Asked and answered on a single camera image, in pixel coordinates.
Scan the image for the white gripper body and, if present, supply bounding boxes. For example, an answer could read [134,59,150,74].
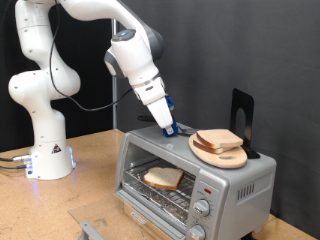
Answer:
[133,78,174,130]

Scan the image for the blue block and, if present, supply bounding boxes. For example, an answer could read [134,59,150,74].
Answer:
[162,114,180,139]

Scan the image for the white bread slice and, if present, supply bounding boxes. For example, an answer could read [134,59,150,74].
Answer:
[143,166,185,192]
[192,139,234,155]

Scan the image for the silver oven knob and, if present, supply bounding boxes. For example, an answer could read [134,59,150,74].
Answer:
[193,199,212,218]
[188,224,207,240]

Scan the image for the glass oven door with handle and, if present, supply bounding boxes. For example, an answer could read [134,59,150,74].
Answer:
[68,189,188,240]

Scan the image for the silver toaster oven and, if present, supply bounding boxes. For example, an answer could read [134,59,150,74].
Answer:
[114,120,278,240]

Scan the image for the vertical metal pole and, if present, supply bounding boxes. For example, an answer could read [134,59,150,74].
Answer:
[111,18,119,130]

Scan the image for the tan bread slice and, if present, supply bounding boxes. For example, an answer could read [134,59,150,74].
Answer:
[196,128,245,150]

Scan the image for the round wooden board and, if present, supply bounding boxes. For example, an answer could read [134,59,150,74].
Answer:
[188,133,249,169]

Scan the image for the black metal bookend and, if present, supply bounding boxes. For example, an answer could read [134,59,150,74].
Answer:
[230,88,262,160]

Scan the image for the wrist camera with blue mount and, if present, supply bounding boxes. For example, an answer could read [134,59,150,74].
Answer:
[165,95,176,112]

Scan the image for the wire oven rack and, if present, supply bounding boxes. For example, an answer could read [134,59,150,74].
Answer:
[123,159,196,223]

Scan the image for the grey plug base cable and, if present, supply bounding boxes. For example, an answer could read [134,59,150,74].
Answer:
[0,153,33,163]

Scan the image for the black base cable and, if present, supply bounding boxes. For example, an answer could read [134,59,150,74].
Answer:
[0,163,28,171]

